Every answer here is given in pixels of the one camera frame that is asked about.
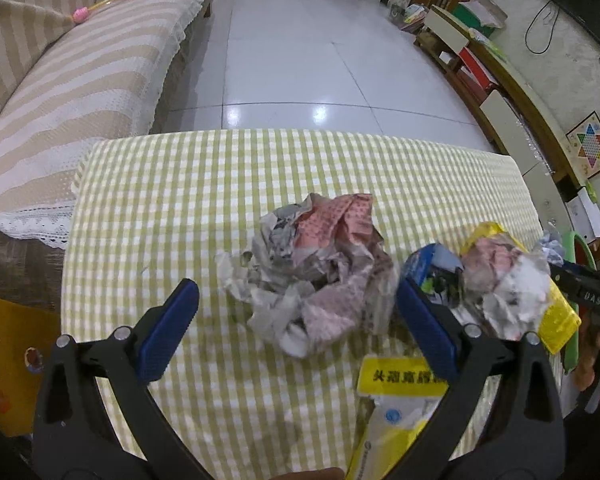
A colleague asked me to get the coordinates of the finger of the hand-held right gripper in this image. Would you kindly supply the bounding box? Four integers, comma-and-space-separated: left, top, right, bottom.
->
547, 260, 583, 291

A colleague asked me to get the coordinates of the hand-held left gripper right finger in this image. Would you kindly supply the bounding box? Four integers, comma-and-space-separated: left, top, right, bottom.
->
395, 276, 567, 480

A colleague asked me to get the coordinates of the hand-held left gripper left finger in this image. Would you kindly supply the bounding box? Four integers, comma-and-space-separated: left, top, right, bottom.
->
31, 278, 216, 480

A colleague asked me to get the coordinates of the green red plastic basin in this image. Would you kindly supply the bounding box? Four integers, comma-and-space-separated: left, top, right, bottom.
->
562, 230, 596, 373

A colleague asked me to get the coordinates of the blue white toothpaste box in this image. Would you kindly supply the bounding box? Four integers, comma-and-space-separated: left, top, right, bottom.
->
401, 243, 463, 311

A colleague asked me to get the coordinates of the newspaper ball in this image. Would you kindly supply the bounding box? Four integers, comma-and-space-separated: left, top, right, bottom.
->
214, 192, 400, 358

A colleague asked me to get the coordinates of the person's left hand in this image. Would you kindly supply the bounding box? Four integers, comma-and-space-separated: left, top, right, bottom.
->
275, 466, 347, 480

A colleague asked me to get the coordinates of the clear crumpled plastic wrapper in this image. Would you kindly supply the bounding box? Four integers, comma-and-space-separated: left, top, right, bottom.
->
537, 230, 566, 266

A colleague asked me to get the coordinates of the crumpled pink paper ball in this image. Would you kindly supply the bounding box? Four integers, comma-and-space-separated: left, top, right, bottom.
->
460, 232, 553, 341

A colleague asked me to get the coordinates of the yellow white plastic bag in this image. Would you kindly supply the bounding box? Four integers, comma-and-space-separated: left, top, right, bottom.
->
347, 355, 448, 480

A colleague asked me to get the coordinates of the white cardboard box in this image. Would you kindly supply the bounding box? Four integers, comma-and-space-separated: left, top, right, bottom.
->
562, 187, 600, 241

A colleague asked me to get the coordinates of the green checked tablecloth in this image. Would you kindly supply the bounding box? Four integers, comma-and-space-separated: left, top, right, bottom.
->
60, 127, 566, 480

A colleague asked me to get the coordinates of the star checkers board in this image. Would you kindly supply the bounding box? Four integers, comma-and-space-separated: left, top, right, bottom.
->
564, 110, 600, 181

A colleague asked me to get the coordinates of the wooden television cabinet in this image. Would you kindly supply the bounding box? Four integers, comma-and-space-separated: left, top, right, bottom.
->
415, 2, 600, 241

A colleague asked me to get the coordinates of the red flat box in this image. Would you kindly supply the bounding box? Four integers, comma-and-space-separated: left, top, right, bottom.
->
457, 46, 498, 92

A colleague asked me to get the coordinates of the beige striped sofa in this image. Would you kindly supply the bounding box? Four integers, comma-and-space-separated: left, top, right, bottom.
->
0, 0, 218, 311

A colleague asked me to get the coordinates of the green box with papers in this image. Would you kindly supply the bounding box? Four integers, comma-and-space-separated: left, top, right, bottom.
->
452, 0, 508, 41

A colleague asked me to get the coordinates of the stack of children's books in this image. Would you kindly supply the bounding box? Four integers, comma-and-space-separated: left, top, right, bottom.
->
390, 2, 428, 33

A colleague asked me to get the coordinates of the black television cable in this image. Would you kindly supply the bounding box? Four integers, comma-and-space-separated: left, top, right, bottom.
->
525, 0, 561, 56

